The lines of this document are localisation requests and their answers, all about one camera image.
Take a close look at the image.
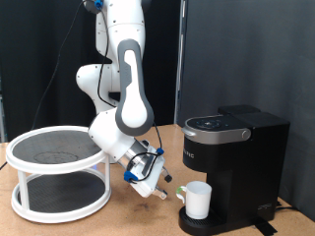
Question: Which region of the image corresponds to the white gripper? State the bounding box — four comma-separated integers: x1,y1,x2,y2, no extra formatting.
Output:
126,141,173,201

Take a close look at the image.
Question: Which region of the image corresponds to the white mug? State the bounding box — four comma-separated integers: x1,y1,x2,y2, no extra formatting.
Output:
175,180,213,220

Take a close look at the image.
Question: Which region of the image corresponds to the black Keurig coffee machine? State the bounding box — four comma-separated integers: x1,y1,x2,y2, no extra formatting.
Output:
178,104,291,236

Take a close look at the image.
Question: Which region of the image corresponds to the white two-tier turntable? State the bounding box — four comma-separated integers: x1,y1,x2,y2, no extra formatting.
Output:
5,125,112,224

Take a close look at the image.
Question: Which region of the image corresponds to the black tape strip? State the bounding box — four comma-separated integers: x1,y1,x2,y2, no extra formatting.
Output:
253,219,279,236

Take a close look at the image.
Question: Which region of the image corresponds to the grey metal pole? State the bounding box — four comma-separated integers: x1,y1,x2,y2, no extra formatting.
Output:
173,0,188,125

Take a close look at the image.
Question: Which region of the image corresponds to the black camera cable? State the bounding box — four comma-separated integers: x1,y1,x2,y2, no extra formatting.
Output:
0,0,165,183

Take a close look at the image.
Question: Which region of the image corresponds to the black power cord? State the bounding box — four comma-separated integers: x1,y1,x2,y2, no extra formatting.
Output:
275,201,298,212

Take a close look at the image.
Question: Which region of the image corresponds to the grey metal post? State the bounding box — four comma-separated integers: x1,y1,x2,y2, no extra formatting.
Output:
0,78,7,143

